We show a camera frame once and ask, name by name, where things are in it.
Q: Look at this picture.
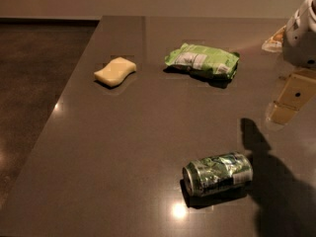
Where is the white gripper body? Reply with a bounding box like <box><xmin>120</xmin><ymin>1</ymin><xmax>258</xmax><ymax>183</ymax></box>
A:
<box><xmin>282</xmin><ymin>0</ymin><xmax>316</xmax><ymax>68</ymax></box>

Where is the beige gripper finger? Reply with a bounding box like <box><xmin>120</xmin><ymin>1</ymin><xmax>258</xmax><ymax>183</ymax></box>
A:
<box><xmin>267</xmin><ymin>70</ymin><xmax>316</xmax><ymax>125</ymax></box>
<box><xmin>262</xmin><ymin>26</ymin><xmax>285</xmax><ymax>52</ymax></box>

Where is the green crushed soda can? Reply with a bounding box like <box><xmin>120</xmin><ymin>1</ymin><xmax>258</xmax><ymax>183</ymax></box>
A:
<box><xmin>183</xmin><ymin>152</ymin><xmax>253</xmax><ymax>198</ymax></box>

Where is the green snack bag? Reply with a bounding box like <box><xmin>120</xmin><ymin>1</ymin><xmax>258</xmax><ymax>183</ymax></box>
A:
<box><xmin>165</xmin><ymin>43</ymin><xmax>240</xmax><ymax>80</ymax></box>

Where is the yellow sponge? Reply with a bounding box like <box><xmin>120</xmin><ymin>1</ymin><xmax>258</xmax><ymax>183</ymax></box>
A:
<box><xmin>94</xmin><ymin>57</ymin><xmax>136</xmax><ymax>87</ymax></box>

